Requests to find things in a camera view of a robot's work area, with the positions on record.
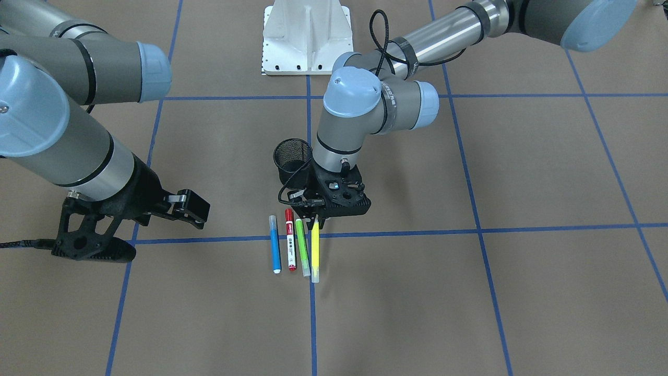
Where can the red marker pen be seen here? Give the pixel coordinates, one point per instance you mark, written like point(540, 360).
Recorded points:
point(291, 249)

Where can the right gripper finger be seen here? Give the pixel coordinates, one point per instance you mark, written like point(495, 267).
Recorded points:
point(185, 205)

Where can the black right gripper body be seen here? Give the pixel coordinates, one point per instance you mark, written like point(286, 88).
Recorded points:
point(140, 192)

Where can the yellow highlighter pen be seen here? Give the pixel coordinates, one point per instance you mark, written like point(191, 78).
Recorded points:
point(315, 251)

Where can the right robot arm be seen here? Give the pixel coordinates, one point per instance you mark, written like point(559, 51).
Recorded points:
point(53, 66)

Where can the blue marker pen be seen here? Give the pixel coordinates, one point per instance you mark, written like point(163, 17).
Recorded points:
point(275, 245)

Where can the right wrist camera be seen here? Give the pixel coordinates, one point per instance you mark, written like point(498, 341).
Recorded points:
point(85, 243)

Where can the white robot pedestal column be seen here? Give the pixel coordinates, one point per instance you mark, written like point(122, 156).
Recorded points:
point(305, 37)

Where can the green marker pen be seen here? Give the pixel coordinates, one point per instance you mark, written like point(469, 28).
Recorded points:
point(302, 246)

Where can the black mesh pen cup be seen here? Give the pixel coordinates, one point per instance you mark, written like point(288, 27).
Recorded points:
point(293, 158)

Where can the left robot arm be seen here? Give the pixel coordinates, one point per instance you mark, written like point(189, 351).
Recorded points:
point(375, 93)

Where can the brown paper table mat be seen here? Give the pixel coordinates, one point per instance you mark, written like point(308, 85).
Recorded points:
point(523, 232)

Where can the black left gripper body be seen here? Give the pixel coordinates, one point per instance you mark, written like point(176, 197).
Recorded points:
point(317, 180)

